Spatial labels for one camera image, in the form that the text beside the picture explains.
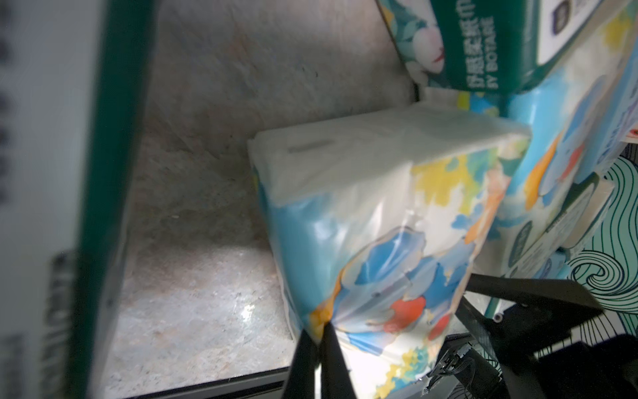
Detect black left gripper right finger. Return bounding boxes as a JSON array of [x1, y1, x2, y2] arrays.
[[319, 323, 357, 399]]

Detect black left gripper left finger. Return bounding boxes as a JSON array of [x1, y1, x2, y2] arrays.
[[281, 330, 319, 399]]

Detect colourful splash tissue pack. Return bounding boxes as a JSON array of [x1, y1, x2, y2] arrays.
[[248, 103, 532, 398]]

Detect green white tissue pack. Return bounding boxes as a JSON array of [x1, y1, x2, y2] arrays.
[[1, 1, 158, 398]]

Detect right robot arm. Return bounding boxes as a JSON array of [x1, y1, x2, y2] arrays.
[[424, 274, 637, 398]]

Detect blue cartoon tissue pack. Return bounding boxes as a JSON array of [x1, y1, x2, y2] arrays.
[[457, 1, 637, 275]]

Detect green botare tissue pack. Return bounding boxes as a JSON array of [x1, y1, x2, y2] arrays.
[[377, 0, 626, 95]]

